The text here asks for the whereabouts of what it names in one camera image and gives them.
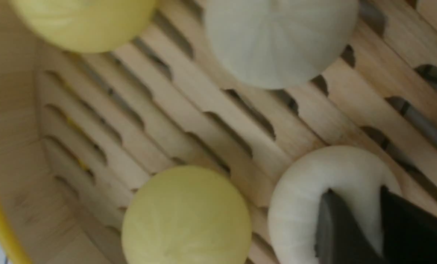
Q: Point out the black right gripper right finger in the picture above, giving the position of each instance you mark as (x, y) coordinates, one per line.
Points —
(410, 233)

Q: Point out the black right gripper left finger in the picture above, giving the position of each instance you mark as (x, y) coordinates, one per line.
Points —
(338, 238)

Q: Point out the white bun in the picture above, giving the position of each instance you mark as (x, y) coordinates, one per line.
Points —
(356, 174)
(277, 44)

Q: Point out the bamboo steamer tray yellow rim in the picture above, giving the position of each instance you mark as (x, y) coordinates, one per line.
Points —
(80, 133)

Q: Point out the yellow bun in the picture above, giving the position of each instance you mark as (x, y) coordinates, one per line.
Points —
(88, 26)
(187, 215)

